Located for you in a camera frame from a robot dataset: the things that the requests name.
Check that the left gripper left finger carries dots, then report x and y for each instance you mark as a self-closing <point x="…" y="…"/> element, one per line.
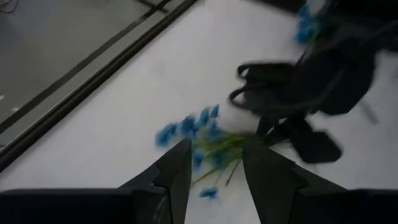
<point x="174" y="174"/>

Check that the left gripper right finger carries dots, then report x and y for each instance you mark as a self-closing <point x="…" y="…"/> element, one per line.
<point x="273" y="186"/>

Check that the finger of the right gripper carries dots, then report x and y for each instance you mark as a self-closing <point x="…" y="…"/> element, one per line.
<point x="267" y="130"/>
<point x="317" y="146"/>

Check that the blue flower bunch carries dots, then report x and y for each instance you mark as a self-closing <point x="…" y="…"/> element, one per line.
<point x="306" y="28"/>
<point x="188" y="124"/>

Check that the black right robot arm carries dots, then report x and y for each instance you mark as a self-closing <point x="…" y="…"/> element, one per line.
<point x="342" y="77"/>

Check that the black table frame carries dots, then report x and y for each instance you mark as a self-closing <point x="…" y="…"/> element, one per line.
<point x="93" y="82"/>

